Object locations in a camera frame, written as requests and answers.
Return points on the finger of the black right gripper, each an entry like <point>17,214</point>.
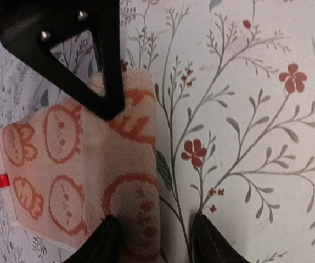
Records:
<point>53,37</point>

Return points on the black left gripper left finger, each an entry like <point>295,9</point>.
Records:
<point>103,245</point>

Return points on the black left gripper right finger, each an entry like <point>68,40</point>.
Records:
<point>209,245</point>

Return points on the orange patterned towel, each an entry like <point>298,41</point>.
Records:
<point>68,169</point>

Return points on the floral table mat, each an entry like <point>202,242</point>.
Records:
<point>234,87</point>

